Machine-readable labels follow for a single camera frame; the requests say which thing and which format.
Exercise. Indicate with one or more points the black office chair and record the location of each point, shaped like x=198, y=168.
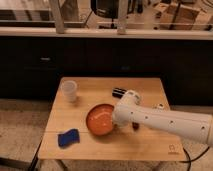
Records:
x=105, y=8

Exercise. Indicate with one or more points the dark red oblong object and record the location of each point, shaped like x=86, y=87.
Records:
x=135, y=126

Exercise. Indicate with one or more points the translucent plastic cup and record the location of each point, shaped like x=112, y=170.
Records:
x=69, y=89

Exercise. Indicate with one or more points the cardboard box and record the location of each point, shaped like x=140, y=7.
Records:
x=176, y=17

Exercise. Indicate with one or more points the wooden table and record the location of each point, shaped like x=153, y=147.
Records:
x=122, y=144

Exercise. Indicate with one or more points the blue sponge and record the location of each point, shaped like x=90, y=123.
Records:
x=69, y=137

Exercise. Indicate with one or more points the clear plastic bottle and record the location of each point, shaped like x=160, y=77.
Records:
x=159, y=106

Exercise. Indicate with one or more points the orange ceramic bowl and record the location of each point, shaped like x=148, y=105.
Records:
x=99, y=119

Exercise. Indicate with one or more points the black rectangular case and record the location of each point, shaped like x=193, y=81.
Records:
x=118, y=92

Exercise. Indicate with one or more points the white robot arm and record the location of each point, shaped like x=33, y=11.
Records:
x=195, y=126

